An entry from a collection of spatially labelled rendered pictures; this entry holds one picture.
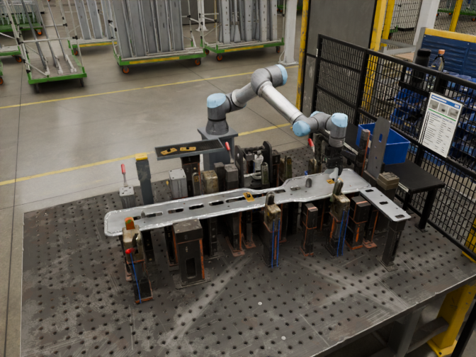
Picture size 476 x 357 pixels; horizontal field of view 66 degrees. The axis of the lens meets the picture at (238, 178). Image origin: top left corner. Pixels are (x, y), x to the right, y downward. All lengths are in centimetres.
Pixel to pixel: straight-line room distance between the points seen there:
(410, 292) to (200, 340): 99
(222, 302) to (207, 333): 17
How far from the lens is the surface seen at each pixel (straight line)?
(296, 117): 182
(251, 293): 181
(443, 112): 218
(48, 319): 192
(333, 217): 193
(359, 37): 416
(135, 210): 188
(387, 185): 208
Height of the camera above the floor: 204
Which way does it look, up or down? 30 degrees down
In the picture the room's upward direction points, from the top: 1 degrees counter-clockwise
